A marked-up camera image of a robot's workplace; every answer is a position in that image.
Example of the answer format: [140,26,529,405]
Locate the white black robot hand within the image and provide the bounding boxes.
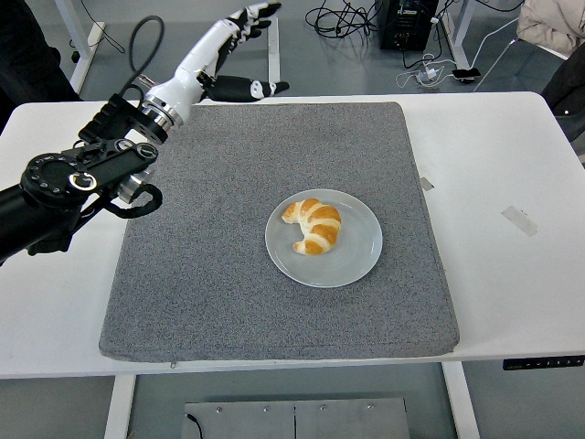
[145,2,291,123]

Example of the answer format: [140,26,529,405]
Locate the orange white croissant bread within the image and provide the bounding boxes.
[280,198,343,256]

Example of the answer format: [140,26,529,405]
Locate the round grey plate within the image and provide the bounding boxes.
[264,187,384,289]

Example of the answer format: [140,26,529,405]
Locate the grey metal plate with screws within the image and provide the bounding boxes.
[181,397,410,439]

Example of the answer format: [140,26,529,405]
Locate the white desk leg with foot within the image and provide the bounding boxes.
[266,13,282,90]
[441,0,472,70]
[57,0,108,88]

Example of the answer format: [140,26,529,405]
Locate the person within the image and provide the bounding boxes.
[0,0,86,104]

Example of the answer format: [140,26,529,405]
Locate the black computer tower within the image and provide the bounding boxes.
[378,0,439,51]

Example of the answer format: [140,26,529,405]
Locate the grey fabric mat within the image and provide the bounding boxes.
[98,101,460,365]

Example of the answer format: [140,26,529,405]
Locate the black smartphone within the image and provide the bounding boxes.
[452,67,483,84]

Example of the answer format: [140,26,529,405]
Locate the beige padded jacket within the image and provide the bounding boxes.
[516,0,585,59]

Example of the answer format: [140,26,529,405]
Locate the white table leg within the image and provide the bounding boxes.
[103,374,137,439]
[441,363,481,439]

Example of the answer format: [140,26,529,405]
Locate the large translucent tape piece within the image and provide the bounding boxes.
[501,205,539,238]

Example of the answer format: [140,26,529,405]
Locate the black garment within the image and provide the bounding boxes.
[541,58,585,166]

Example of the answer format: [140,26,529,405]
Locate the black table control panel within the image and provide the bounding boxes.
[503,355,585,371]

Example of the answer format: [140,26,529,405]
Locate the thin black floor cable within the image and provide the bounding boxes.
[89,8,127,54]

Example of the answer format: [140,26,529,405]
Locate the tangled black floor cables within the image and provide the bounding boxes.
[304,0,385,38]

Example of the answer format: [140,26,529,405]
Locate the white charger with cable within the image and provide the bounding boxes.
[395,53,458,89]

